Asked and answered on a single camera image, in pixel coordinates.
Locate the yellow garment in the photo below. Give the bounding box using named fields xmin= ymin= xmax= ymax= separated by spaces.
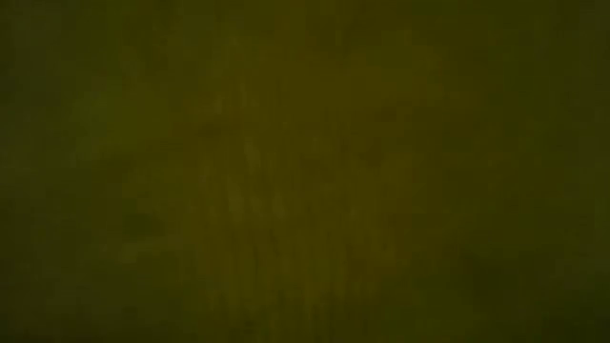
xmin=0 ymin=0 xmax=610 ymax=343

